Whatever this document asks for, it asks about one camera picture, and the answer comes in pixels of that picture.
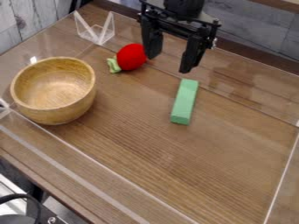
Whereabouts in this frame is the black cable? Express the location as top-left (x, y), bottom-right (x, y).
top-left (0, 193), bottom-right (42, 224)

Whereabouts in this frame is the black metal bracket with screw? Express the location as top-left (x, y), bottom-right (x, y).
top-left (25, 196), bottom-right (68, 224)

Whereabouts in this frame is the wooden bowl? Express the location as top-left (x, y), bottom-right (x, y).
top-left (10, 57), bottom-right (96, 125)

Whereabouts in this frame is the green rectangular block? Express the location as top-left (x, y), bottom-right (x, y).
top-left (170, 79), bottom-right (198, 125)

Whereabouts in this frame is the red plush strawberry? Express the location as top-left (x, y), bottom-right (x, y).
top-left (106, 44), bottom-right (146, 74)

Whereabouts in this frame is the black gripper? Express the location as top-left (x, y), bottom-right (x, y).
top-left (138, 0), bottom-right (221, 74)

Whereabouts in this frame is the clear acrylic corner bracket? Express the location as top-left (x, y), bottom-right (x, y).
top-left (73, 10), bottom-right (116, 46)

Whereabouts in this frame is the clear acrylic table barrier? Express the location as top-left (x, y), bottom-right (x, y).
top-left (0, 16), bottom-right (299, 224)

